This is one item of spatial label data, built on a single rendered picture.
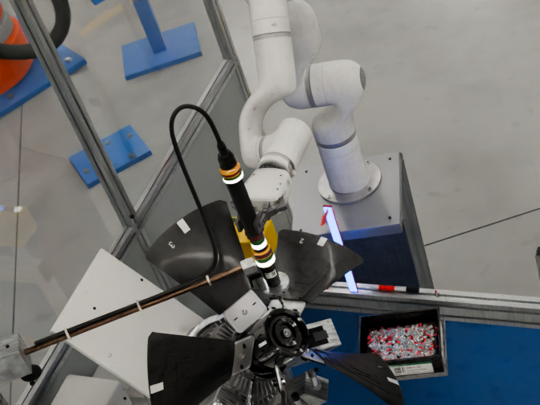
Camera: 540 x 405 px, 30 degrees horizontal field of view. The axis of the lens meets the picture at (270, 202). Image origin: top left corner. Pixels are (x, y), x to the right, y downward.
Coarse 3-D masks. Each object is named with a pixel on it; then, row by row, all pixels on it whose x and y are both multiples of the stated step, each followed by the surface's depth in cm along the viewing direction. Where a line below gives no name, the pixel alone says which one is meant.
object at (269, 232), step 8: (272, 224) 281; (240, 232) 279; (264, 232) 277; (272, 232) 281; (240, 240) 277; (248, 240) 276; (272, 240) 282; (248, 248) 277; (272, 248) 282; (248, 256) 279
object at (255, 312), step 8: (248, 296) 231; (256, 296) 231; (240, 304) 231; (248, 304) 231; (256, 304) 231; (224, 312) 232; (232, 312) 231; (240, 312) 231; (248, 312) 231; (256, 312) 231; (264, 312) 230; (232, 320) 231; (240, 320) 231; (248, 320) 231; (256, 320) 231; (240, 328) 231
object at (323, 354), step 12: (324, 360) 234; (336, 360) 237; (348, 360) 243; (360, 360) 246; (372, 360) 249; (348, 372) 234; (360, 372) 238; (372, 372) 242; (384, 372) 246; (372, 384) 236; (384, 384) 240; (396, 384) 244; (384, 396) 235; (396, 396) 238
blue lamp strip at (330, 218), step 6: (324, 210) 260; (330, 210) 260; (330, 216) 261; (330, 222) 263; (330, 228) 265; (336, 228) 264; (336, 234) 265; (336, 240) 267; (348, 276) 276; (348, 282) 278; (354, 288) 279
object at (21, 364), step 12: (12, 336) 225; (0, 348) 223; (12, 348) 222; (24, 348) 226; (0, 360) 220; (12, 360) 221; (24, 360) 222; (0, 372) 222; (12, 372) 223; (24, 372) 224; (0, 384) 224
